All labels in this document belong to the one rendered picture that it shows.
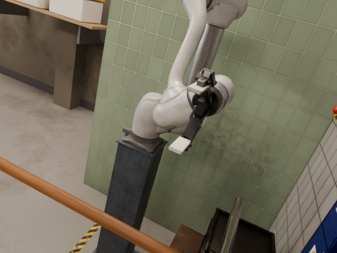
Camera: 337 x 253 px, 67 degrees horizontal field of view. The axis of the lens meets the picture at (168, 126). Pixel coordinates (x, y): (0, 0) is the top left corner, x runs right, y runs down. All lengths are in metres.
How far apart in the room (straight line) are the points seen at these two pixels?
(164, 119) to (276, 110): 1.00
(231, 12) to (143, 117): 0.63
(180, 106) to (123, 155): 0.65
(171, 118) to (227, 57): 0.93
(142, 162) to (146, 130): 0.17
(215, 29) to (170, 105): 0.54
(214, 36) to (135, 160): 0.73
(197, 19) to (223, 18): 0.23
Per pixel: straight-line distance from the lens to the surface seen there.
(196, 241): 1.56
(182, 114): 0.82
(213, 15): 1.24
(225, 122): 1.76
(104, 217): 0.65
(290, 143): 1.78
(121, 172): 1.44
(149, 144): 1.34
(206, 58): 1.27
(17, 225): 2.29
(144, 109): 1.26
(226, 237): 0.77
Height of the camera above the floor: 1.67
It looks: 24 degrees down
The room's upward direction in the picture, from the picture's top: 16 degrees clockwise
